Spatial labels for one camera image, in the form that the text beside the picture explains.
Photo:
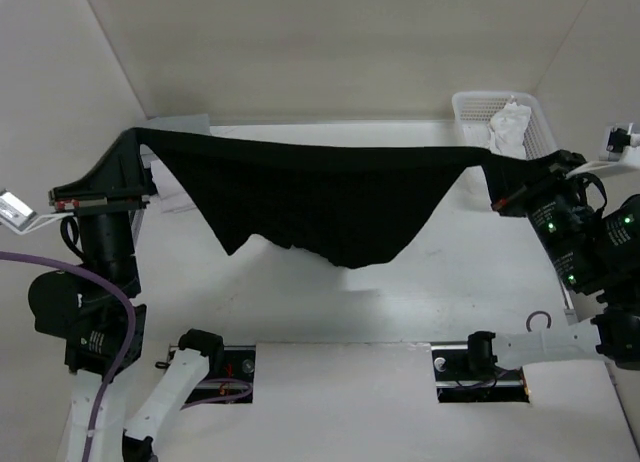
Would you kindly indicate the black tank top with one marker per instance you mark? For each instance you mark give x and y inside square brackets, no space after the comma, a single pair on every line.
[354,207]

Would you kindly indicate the white crumpled tank top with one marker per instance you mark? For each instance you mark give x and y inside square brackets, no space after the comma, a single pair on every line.
[507,129]

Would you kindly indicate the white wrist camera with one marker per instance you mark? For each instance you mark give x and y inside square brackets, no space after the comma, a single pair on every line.
[20,218]
[619,154]

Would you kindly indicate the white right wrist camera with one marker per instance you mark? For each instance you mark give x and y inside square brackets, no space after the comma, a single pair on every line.
[619,154]

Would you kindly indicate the white folded tank top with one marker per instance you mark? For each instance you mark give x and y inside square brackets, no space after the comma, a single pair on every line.
[173,197]

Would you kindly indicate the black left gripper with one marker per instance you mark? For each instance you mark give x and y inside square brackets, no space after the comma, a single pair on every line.
[119,180]

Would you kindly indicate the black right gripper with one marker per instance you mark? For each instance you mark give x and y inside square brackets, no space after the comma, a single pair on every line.
[555,175]

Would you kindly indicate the grey folded tank top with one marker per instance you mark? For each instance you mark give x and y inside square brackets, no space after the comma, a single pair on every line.
[197,124]

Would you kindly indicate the white plastic laundry basket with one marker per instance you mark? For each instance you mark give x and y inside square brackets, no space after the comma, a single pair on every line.
[472,112]

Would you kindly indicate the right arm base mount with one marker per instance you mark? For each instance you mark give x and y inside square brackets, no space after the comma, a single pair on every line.
[456,382]

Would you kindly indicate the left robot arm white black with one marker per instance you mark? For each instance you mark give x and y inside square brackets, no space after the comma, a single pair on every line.
[90,307]

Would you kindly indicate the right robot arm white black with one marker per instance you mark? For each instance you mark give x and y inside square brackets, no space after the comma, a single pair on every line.
[594,252]

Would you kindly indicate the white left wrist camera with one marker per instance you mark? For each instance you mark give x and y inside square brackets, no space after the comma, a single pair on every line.
[20,218]

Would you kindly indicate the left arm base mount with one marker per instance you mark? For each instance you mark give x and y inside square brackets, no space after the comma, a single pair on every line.
[230,379]

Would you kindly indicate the left aluminium table rail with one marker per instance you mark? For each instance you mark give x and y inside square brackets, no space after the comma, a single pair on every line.
[135,224]

